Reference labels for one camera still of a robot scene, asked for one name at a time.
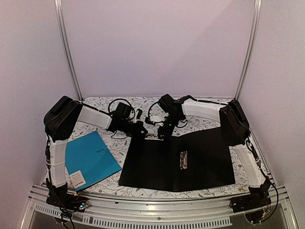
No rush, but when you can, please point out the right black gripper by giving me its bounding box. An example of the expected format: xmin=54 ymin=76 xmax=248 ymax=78
xmin=158 ymin=114 xmax=182 ymax=139

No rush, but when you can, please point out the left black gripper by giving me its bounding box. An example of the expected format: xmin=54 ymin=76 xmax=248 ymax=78
xmin=121 ymin=120 xmax=147 ymax=138

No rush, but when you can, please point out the black clip folder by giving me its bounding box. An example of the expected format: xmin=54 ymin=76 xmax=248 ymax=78
xmin=119 ymin=127 xmax=235 ymax=192

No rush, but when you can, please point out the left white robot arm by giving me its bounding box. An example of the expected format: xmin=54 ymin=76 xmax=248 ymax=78
xmin=43 ymin=95 xmax=148 ymax=188

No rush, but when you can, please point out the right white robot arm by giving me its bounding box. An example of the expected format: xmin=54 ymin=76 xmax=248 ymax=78
xmin=157 ymin=94 xmax=271 ymax=208

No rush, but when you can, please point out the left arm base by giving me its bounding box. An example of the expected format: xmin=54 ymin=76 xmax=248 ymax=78
xmin=46 ymin=178 xmax=90 ymax=212

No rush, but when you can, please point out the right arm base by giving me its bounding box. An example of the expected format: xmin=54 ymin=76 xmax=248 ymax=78
xmin=229 ymin=180 xmax=271 ymax=224

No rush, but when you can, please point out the blue folder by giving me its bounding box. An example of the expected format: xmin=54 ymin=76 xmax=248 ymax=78
xmin=65 ymin=131 xmax=122 ymax=191

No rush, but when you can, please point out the floral tablecloth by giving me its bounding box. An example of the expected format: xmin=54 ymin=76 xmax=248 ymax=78
xmin=42 ymin=96 xmax=275 ymax=199

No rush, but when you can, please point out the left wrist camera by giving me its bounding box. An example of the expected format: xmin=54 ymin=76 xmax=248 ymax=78
xmin=114 ymin=102 xmax=132 ymax=119

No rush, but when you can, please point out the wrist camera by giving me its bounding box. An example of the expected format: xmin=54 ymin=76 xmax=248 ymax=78
xmin=157 ymin=94 xmax=174 ymax=113
xmin=114 ymin=102 xmax=132 ymax=119

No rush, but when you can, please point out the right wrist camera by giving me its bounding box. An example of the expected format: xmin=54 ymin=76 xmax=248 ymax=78
xmin=157 ymin=94 xmax=174 ymax=113

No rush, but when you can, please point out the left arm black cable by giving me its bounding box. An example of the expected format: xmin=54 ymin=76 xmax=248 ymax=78
xmin=108 ymin=99 xmax=132 ymax=117

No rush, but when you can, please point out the front aluminium rail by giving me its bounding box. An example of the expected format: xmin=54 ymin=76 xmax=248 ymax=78
xmin=21 ymin=185 xmax=299 ymax=229

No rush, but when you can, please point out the left aluminium frame post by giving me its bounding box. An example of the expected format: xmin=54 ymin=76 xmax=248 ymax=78
xmin=54 ymin=0 xmax=83 ymax=101

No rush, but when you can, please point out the aluminium frame post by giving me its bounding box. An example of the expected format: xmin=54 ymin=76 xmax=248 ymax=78
xmin=234 ymin=0 xmax=262 ymax=100
xmin=54 ymin=0 xmax=83 ymax=101

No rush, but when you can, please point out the right aluminium frame post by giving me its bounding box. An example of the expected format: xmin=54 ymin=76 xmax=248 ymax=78
xmin=234 ymin=0 xmax=262 ymax=100

